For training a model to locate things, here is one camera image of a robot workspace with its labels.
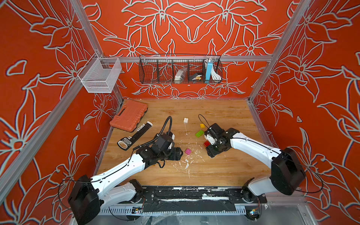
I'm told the magenta lego brick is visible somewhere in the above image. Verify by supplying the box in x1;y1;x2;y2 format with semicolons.
185;149;192;155

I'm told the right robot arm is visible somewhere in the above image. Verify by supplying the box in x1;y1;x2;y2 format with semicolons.
204;123;306;203

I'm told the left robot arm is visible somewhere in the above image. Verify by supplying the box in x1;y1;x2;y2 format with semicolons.
67;132;183;225

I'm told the lime green long lego brick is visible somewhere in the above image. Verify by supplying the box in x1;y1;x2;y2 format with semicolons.
196;130;204;138

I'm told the black handheld tool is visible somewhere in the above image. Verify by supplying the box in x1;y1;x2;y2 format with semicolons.
117;121;153;151

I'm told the orange tool case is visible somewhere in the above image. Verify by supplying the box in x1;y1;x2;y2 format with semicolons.
110;100;148;132

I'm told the black item in basket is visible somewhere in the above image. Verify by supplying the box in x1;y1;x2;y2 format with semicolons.
189;73;203;82

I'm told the grey packet in basket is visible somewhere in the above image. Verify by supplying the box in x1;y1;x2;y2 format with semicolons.
174;68;187;84

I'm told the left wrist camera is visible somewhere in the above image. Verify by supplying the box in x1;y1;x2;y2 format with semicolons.
155;134;173;151

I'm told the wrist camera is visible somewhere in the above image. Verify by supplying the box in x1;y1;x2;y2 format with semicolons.
155;134;173;151
204;123;225;145

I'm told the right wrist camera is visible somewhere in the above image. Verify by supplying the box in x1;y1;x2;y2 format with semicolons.
204;123;225;145

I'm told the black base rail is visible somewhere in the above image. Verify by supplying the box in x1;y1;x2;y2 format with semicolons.
130;186;267;214

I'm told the white cable bundle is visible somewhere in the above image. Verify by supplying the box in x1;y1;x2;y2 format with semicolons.
211;67;223;83

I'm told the black wire basket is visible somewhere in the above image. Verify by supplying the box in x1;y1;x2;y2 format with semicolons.
139;53;224;84

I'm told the white wire basket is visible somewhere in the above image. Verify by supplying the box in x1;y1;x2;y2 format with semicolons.
79;58;122;93

